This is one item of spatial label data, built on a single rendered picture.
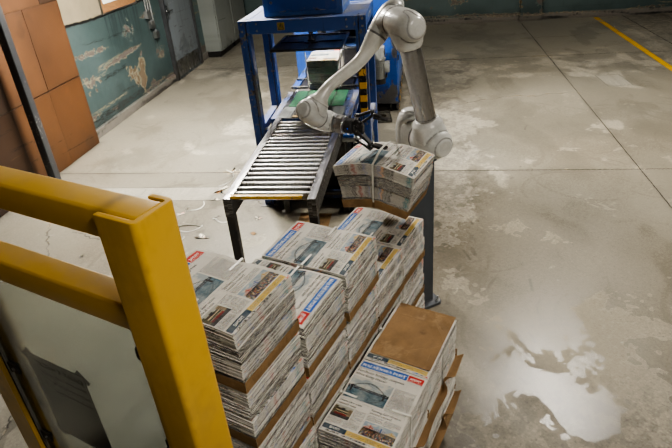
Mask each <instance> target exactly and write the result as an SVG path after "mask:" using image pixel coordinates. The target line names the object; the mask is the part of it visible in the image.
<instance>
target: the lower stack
mask: <svg viewBox="0 0 672 448"><path fill-rule="evenodd" d="M399 305H400V304H398V305H397V306H396V307H395V309H394V310H393V312H392V313H391V315H390V317H389V318H388V320H387V321H386V323H385V325H384V327H383V328H381V327H380V333H379V334H378V335H377V337H376V338H375V340H374V341H373V343H372V344H371V346H370V348H369V349H368V351H367V353H366V354H365V356H364V358H363V360H362V361H361V363H360V364H359V366H358V367H357V369H356V370H355V372H354V373H353V375H352V376H351V378H350V379H349V381H348V383H347V384H346V386H345V388H344V390H343V391H342V390H340V391H339V392H340V396H339V397H338V398H337V400H336V401H335V403H334V404H333V406H332V407H331V409H330V411H329V412H328V414H327V415H326V417H325V418H324V420H323V422H322V423H321V425H320V426H319V428H318V430H319V431H318V433H319V438H318V439H319V442H320V448H413V447H416V446H417V443H418V441H419V439H420V436H421V434H422V432H423V429H424V427H425V425H426V422H427V420H428V418H429V417H428V418H427V416H428V415H427V413H428V411H427V410H429V416H430V414H431V411H432V409H433V407H434V405H435V403H436V400H437V398H438V396H439V394H440V392H441V389H442V387H443V380H444V378H445V377H447V376H448V374H449V372H450V370H451V368H452V365H453V363H454V361H455V359H456V355H455V354H456V352H455V351H456V350H455V349H456V348H455V345H456V344H455V341H456V332H457V331H456V329H457V327H456V324H457V323H456V322H457V320H455V321H454V323H453V325H452V327H451V329H450V331H449V333H448V335H447V337H446V339H445V341H444V343H443V345H442V347H441V349H440V352H439V354H438V356H437V358H436V360H435V362H434V364H433V366H432V368H431V370H430V371H428V370H425V369H422V368H418V367H415V366H412V365H409V364H406V363H402V362H399V361H396V360H393V359H390V358H387V357H384V356H381V355H378V354H374V353H371V352H370V351H371V350H372V348H373V346H374V345H375V343H376V342H377V340H378V339H379V337H380V335H381V334H382V332H383V331H384V329H385V327H386V326H387V324H388V323H389V321H390V319H391V318H392V316H393V315H394V313H395V312H396V310H397V308H398V307H399ZM381 329H382V331H381ZM455 380H456V379H455V377H453V378H449V379H447V380H446V381H445V384H446V386H447V390H448V391H447V395H446V398H445V399H444V401H443V403H442V405H441V407H440V409H439V411H438V413H437V415H436V417H435V420H434V422H433V425H432V427H431V430H430V433H429V436H428V439H427V442H426V444H425V446H424V447H420V448H426V447H427V448H431V447H432V445H433V443H434V440H435V438H436V436H437V433H438V431H439V428H440V426H441V424H442V417H443V415H444V414H446V412H447V409H448V407H449V405H450V402H451V400H452V397H453V395H454V393H455V389H454V387H455ZM341 393H342V394H341Z"/></svg>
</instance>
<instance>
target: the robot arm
mask: <svg viewBox="0 0 672 448"><path fill-rule="evenodd" d="M425 32H426V22H425V20H424V18H423V17H422V15H421V14H420V13H418V12H417V11H415V10H413V9H410V8H406V7H404V6H403V4H402V3H401V2H400V1H399V0H388V1H387V2H386V3H384V4H383V5H382V6H381V8H380V9H379V10H378V12H377V13H376V15H375V17H374V18H373V20H372V22H371V24H370V26H369V28H368V30H367V33H366V35H365V38H364V40H363V43H362V45H361V47H360V50H359V51H358V53H357V55H356V56H355V57H354V58H353V59H352V60H351V61H350V62H349V63H347V64H346V65H345V66H344V67H343V68H341V69H340V70H339V71H338V72H336V73H335V74H334V75H333V76H331V77H330V78H329V79H328V80H327V81H326V82H325V83H324V84H323V85H322V86H321V87H320V88H319V90H318V91H317V92H316V93H314V94H311V95H309V96H308V97H307V98H306V99H303V100H301V101H300V102H299V103H298V104H297V106H296V114H297V116H298V118H299V119H300V120H301V121H302V122H303V123H305V124H307V125H308V126H309V127H311V128H313V129H315V130H319V131H323V132H335V133H341V134H344V133H348V134H354V135H355V139H354V141H356V142H358V143H360V144H361V145H363V146H364V147H365V148H367V149H368V150H369V151H371V150H372V149H373V148H376V149H380V148H381V147H382V146H383V145H382V144H379V143H376V142H375V143H373V142H372V141H371V140H370V139H369V138H368V137H367V135H366V134H365V132H364V130H365V129H364V127H365V125H364V123H365V122H366V121H368V120H369V119H371V118H372V117H373V119H376V120H381V121H388V120H389V118H388V117H383V116H381V114H376V113H375V112H374V109H371V110H368V111H365V112H362V113H356V114H355V115H354V116H355V119H354V118H349V117H348V116H346V115H341V114H336V113H334V112H332V111H331V110H328V107H329V106H328V98H329V96H330V95H331V93H332V92H333V91H334V90H335V89H336V88H337V87H338V86H339V85H341V84H342V83H343V82H345V81H346V80H347V79H349V78H350V77H351V76H353V75H354V74H355V73H357V72H358V71H359V70H360V69H361V68H362V67H364V66H365V64H366V63H367V62H368V61H369V60H370V59H371V57H372V56H373V55H374V54H375V53H376V51H377V50H378V49H379V48H380V47H381V46H382V45H383V44H384V43H385V41H386V40H387V38H388V37H390V38H391V40H392V42H393V44H394V46H395V48H396V49H397V50H398V51H399V52H400V55H401V59H402V64H403V68H404V72H405V76H406V80H407V84H408V89H409V93H410V97H411V101H412V105H413V107H406V108H403V109H402V110H401V111H400V112H399V114H398V117H397V120H396V142H397V144H405V145H409V146H412V147H415V148H418V149H421V150H424V151H427V152H429V153H432V154H434V155H435V157H434V159H440V158H442V157H445V156H447V155H448V154H449V153H450V152H451V150H452V147H453V141H452V137H451V135H450V134H449V133H448V130H447V128H446V126H445V124H444V122H443V120H442V118H441V117H440V116H439V115H437V114H436V113H435V108H434V104H433V99H432V94H431V90H430V85H429V80H428V76H427V71H426V66H425V62H424V57H423V53H422V48H421V46H422V43H423V37H424V35H425ZM370 113H371V115H370V116H368V117H367V118H365V119H364V120H362V121H360V120H359V119H358V118H359V117H361V116H364V115H367V114H370ZM362 134H363V135H362ZM358 135H359V136H360V137H361V138H363V139H364V140H363V139H361V138H360V137H358Z"/></svg>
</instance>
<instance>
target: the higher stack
mask: <svg viewBox="0 0 672 448"><path fill-rule="evenodd" d="M186 258H187V262H188V266H189V270H190V274H191V278H192V282H193V286H194V291H195V295H196V299H197V303H198V307H199V311H200V315H201V319H202V323H203V327H204V331H205V335H206V339H207V343H208V347H209V351H210V355H211V359H212V363H213V367H214V371H215V372H216V373H219V374H221V375H224V376H226V377H229V378H232V379H234V380H237V381H240V382H242V383H244V384H245V383H246V381H247V380H248V379H249V378H250V377H251V376H252V374H253V373H254V372H255V371H256V370H257V369H258V367H259V366H260V365H261V364H262V363H263V362H264V360H265V359H266V358H267V357H268V356H269V354H270V353H271V352H272V351H273V349H274V348H275V347H276V346H277V345H278V343H279V342H280V341H281V340H282V338H283V337H284V336H285V335H286V333H287V332H288V331H289V330H290V329H291V327H292V326H293V325H294V324H295V323H296V321H297V317H296V316H297V315H296V307H295V306H296V305H295V304H296V301H295V300H296V298H295V294H294V293H295V292H294V288H292V287H293V286H292V282H291V280H292V279H291V277H290V276H291V275H289V274H286V273H283V272H280V271H277V270H274V269H271V268H267V267H263V266H259V265H256V264H252V263H245V262H244V258H240V259H239V260H235V259H233V258H231V257H227V256H224V255H221V254H218V253H214V252H211V251H207V250H203V249H198V248H196V249H195V250H193V251H192V252H191V253H189V254H188V255H187V256H186ZM241 261H242V262H241ZM299 333H300V332H297V333H296V335H295V336H294V337H293V338H292V339H291V341H290V342H289V343H288V344H287V346H286V347H285V348H284V349H283V350H282V352H281V353H280V354H279V355H278V357H277V358H276V359H275V360H274V362H273V363H272V364H271V365H270V366H269V368H268V369H267V370H266V371H265V373H264V374H263V375H262V376H261V377H260V379H259V380H258V381H257V382H256V384H255V385H254V386H253V387H252V388H251V390H250V391H249V392H248V393H247V392H246V393H247V394H245V393H243V392H240V391H238V390H235V389H233V388H230V387H228V386H225V385H223V384H221V383H218V382H217V383H218V387H219V391H220V395H221V400H222V404H223V408H224V412H225V416H226V420H227V424H228V427H229V428H231V429H233V430H236V431H238V432H240V433H243V434H245V435H247V436H249V437H252V438H254V439H257V437H258V436H259V435H260V434H261V432H262V431H263V430H264V428H265V427H266V426H267V424H268V423H269V422H270V420H271V419H272V418H273V416H274V415H275V414H276V412H277V411H278V409H279V408H280V407H281V405H282V404H283V403H284V401H285V400H286V398H287V397H288V396H289V394H290V393H291V391H292V390H293V389H294V387H295V386H296V384H297V383H298V382H299V380H300V379H301V378H302V376H303V375H304V370H305V369H304V365H303V361H304V359H303V358H301V357H302V356H301V350H300V349H301V347H300V345H301V344H300V343H301V342H300V340H301V339H300V335H299ZM309 402H310V400H309V392H308V390H307V384H306V383H305V384H304V386H303V387H302V389H301V390H300V391H299V393H298V394H297V395H296V397H295V398H294V400H293V401H292V402H291V404H290V405H289V406H288V408H287V409H286V411H285V412H284V413H283V415H282V416H281V418H280V419H279V420H278V422H277V423H276V424H275V426H274V427H273V429H272V430H271V431H270V433H269V434H268V435H267V437H266V438H265V440H264V441H263V442H262V444H261V445H260V446H259V448H293V446H294V445H295V443H296V442H297V440H298V439H299V437H300V436H301V434H302V433H303V431H304V430H305V428H306V427H307V425H308V424H309V422H310V421H311V418H310V413H311V412H310V409H309V407H310V403H309ZM313 431H314V430H313V429H311V430H310V431H309V433H308V434H307V436H306V438H305V439H304V441H303V442H302V444H301V446H300V447H299V448H315V444H314V440H315V439H314V436H315V435H314V432H313Z"/></svg>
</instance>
